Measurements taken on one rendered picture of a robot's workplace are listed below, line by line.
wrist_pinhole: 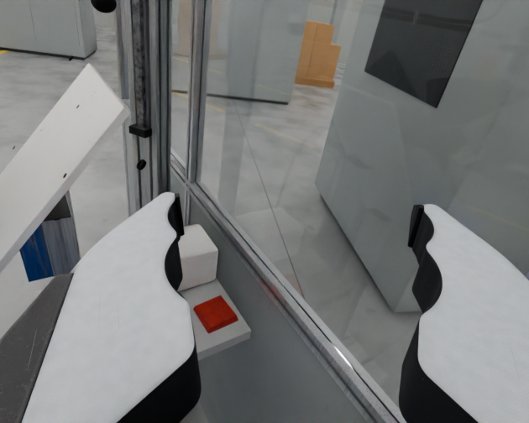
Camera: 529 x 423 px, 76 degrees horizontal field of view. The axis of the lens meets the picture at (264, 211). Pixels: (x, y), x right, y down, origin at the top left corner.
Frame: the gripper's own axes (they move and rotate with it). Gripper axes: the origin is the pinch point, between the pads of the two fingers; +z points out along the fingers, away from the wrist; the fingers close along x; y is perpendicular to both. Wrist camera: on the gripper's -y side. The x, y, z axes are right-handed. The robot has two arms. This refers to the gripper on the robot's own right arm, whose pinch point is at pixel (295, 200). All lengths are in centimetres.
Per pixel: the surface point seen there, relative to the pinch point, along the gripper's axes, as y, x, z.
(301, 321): 47, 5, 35
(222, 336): 59, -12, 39
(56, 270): 36, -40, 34
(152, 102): 16, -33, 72
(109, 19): 51, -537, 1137
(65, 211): 26, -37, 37
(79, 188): 125, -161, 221
